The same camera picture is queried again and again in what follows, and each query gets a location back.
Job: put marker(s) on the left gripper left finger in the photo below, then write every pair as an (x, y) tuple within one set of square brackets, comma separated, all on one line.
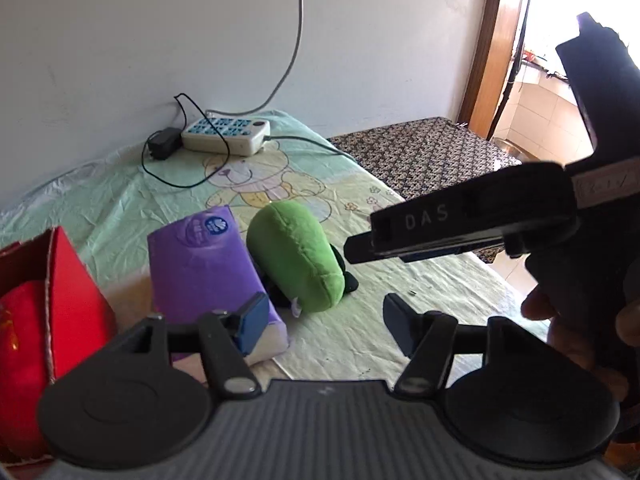
[(221, 338)]

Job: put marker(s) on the white blue power strip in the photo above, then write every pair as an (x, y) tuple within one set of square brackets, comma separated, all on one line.
[(226, 135)]

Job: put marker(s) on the green plush toy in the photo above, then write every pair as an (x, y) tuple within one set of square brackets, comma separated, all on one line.
[(300, 269)]

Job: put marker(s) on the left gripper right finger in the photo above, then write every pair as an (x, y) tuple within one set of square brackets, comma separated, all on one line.
[(431, 340)]

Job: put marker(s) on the black power adapter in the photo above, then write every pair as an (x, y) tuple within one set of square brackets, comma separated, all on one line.
[(164, 143)]

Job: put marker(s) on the person's right hand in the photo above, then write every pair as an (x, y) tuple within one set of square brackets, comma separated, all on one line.
[(617, 368)]

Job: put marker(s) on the red plush toy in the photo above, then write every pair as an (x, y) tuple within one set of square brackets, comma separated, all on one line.
[(24, 369)]

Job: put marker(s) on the dark patterned mattress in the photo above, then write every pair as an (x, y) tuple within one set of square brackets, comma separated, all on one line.
[(411, 159)]

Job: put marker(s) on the red cardboard box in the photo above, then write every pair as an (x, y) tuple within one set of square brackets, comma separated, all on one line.
[(78, 319)]

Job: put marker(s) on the light green bed sheet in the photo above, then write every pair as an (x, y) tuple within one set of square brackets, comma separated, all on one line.
[(109, 208)]

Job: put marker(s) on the purple tissue pack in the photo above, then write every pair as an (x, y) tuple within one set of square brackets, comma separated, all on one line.
[(200, 264)]

